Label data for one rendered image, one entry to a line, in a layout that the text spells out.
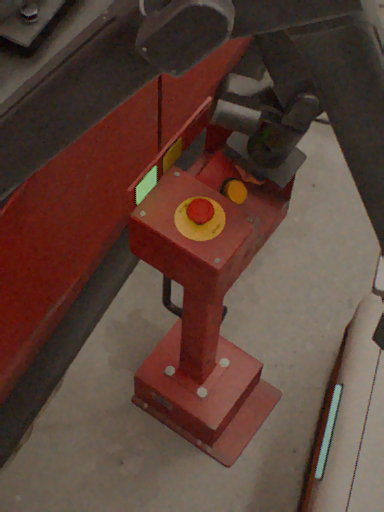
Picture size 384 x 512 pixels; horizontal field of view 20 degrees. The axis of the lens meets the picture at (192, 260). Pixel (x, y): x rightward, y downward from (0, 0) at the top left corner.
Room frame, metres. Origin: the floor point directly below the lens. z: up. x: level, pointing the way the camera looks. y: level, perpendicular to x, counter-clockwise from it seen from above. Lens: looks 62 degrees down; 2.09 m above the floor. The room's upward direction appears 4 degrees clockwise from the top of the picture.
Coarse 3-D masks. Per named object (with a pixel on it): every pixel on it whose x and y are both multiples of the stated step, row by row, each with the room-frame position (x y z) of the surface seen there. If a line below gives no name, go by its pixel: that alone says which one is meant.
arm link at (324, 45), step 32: (256, 0) 0.47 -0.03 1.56; (288, 0) 0.47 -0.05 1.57; (320, 0) 0.47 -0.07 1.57; (352, 0) 0.47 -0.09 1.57; (256, 32) 0.47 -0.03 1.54; (288, 32) 0.47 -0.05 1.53; (320, 32) 0.47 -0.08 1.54; (352, 32) 0.47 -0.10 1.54; (320, 64) 0.47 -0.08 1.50; (352, 64) 0.47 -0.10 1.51; (320, 96) 0.47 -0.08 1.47; (352, 96) 0.47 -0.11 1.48; (352, 128) 0.46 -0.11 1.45; (352, 160) 0.46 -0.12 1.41
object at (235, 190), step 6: (234, 180) 0.87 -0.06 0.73; (228, 186) 0.85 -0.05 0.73; (234, 186) 0.86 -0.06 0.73; (240, 186) 0.86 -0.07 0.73; (228, 192) 0.84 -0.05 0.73; (234, 192) 0.85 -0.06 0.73; (240, 192) 0.85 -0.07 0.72; (246, 192) 0.86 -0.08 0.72; (228, 198) 0.84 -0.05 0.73; (234, 198) 0.84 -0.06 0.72; (240, 198) 0.84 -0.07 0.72
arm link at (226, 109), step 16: (224, 80) 0.84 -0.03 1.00; (240, 80) 0.84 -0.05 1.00; (256, 80) 0.85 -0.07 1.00; (224, 96) 0.82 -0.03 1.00; (240, 96) 0.82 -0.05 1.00; (256, 96) 0.82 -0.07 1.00; (272, 96) 0.83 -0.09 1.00; (304, 96) 0.80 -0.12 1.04; (224, 112) 0.81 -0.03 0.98; (240, 112) 0.81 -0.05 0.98; (256, 112) 0.81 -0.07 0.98; (288, 112) 0.79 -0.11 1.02; (304, 112) 0.79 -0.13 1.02; (240, 128) 0.80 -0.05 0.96; (304, 128) 0.79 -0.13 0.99
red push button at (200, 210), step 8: (192, 200) 0.78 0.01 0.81; (200, 200) 0.78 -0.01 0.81; (208, 200) 0.78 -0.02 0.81; (192, 208) 0.77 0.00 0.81; (200, 208) 0.77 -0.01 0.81; (208, 208) 0.77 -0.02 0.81; (192, 216) 0.76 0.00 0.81; (200, 216) 0.75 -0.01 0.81; (208, 216) 0.76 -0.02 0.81; (200, 224) 0.76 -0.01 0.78
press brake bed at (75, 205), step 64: (256, 64) 1.64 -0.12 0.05; (128, 128) 1.07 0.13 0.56; (64, 192) 0.89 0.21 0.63; (0, 256) 0.74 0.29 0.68; (64, 256) 0.87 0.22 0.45; (128, 256) 1.09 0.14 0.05; (0, 320) 0.71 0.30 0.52; (64, 320) 0.93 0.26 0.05; (0, 384) 0.67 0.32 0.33; (0, 448) 0.64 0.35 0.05
